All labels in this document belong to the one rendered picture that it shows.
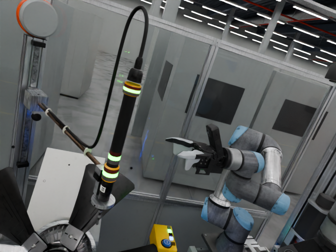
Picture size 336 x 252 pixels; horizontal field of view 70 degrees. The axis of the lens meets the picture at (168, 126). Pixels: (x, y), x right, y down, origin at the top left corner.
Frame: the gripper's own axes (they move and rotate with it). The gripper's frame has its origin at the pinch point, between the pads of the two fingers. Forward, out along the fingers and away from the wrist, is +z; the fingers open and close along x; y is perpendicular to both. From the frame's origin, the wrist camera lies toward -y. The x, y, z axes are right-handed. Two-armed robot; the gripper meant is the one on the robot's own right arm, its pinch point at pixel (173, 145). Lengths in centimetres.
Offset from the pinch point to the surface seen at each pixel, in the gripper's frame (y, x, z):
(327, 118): 3, 220, -393
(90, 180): 27.9, 20.4, 18.2
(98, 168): 11.9, 2.6, 19.9
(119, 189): 24.9, 11.6, 9.1
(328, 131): 24, 216, -407
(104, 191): 16.5, -1.9, 17.4
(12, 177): 25, 16, 43
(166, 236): 59, 23, -25
